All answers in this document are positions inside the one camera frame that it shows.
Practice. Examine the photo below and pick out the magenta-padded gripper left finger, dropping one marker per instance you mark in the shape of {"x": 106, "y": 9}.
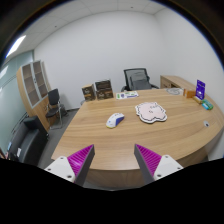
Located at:
{"x": 78, "y": 160}

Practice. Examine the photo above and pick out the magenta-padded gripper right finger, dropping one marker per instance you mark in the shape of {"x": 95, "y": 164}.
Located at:
{"x": 150, "y": 160}

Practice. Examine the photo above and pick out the white and blue computer mouse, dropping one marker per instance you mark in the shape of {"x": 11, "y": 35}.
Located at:
{"x": 115, "y": 120}

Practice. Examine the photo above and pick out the pink pig-shaped mouse pad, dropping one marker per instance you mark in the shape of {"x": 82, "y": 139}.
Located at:
{"x": 150, "y": 112}

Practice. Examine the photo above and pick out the black leather sofa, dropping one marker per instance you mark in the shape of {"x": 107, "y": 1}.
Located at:
{"x": 28, "y": 140}

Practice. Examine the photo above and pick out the black visitor chair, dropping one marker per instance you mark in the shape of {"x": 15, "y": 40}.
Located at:
{"x": 53, "y": 98}

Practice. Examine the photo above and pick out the small white disc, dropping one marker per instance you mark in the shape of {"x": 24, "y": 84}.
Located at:
{"x": 206, "y": 123}

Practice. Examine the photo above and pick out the tall brown cardboard box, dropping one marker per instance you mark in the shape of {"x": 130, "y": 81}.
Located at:
{"x": 89, "y": 93}

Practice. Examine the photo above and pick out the white printed paper sheet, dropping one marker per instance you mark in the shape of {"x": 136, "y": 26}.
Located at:
{"x": 127, "y": 95}

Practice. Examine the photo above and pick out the wide brown cardboard box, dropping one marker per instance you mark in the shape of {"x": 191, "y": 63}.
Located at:
{"x": 104, "y": 94}

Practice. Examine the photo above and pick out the round grey coaster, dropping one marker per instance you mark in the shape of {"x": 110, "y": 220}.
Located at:
{"x": 174, "y": 91}

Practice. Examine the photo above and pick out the small orange box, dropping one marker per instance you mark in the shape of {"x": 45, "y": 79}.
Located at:
{"x": 190, "y": 94}

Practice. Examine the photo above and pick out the grey backpack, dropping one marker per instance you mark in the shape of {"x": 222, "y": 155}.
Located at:
{"x": 140, "y": 82}

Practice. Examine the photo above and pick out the black box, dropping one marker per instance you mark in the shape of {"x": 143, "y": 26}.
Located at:
{"x": 103, "y": 84}

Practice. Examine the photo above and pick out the teal tissue pack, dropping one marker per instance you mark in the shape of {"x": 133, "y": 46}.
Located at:
{"x": 207, "y": 104}

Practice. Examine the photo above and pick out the wooden side desk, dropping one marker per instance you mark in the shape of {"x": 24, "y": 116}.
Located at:
{"x": 175, "y": 81}

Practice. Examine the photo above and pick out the wooden cabinet with glass doors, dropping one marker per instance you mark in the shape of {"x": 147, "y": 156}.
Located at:
{"x": 31, "y": 86}

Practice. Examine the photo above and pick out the purple standing card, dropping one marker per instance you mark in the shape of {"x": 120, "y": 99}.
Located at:
{"x": 200, "y": 88}

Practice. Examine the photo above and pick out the black mesh office chair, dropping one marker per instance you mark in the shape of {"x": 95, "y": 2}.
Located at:
{"x": 135, "y": 71}

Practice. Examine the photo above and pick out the fluorescent ceiling light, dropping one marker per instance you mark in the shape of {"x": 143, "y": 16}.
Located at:
{"x": 15, "y": 46}

